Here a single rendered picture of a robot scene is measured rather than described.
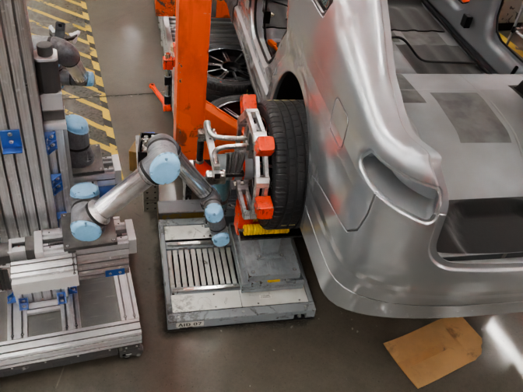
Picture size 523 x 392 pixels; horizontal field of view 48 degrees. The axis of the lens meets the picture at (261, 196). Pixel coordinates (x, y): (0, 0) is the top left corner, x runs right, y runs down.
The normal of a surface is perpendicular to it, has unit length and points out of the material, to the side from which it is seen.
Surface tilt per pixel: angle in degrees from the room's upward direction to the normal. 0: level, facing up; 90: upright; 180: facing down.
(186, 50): 90
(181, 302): 0
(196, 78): 90
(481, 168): 22
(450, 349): 2
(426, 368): 2
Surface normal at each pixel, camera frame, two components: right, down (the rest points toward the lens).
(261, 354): 0.11, -0.75
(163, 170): 0.33, 0.58
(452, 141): 0.18, -0.45
